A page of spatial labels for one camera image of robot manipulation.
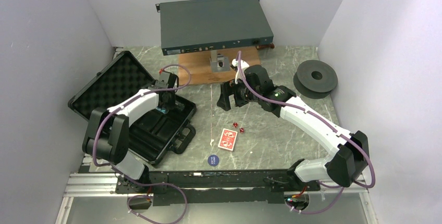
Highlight dark grey rack unit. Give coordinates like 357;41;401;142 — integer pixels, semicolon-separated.
156;0;274;56

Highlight grey metal stand bracket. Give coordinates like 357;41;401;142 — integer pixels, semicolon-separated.
210;50;230;72

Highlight brown handle tool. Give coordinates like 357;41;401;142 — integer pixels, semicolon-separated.
256;43;275;50

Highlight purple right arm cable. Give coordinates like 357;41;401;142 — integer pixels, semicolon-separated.
236;50;376;216

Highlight grey filament spool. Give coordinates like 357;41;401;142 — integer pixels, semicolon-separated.
293;60;338;99

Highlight white blue chip stack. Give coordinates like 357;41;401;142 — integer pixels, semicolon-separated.
156;107;169;114

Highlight black poker set case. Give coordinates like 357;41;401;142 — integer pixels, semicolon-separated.
68;51;197;165

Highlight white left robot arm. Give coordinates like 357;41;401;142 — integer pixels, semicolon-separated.
82;69;181;193

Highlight blue small blind button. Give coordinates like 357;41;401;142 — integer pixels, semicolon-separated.
207;154;220;167

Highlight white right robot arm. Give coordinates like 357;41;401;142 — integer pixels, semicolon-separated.
217;60;369;190

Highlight wooden base board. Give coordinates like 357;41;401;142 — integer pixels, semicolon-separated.
178;47;261;85

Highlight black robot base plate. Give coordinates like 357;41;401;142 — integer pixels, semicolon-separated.
115;169;322;206

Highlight red playing card deck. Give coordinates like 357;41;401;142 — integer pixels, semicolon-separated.
218;128;238;151

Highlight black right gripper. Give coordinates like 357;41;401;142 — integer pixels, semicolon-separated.
217;76;261;111

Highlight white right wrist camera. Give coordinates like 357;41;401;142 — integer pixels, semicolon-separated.
231;59;250;84

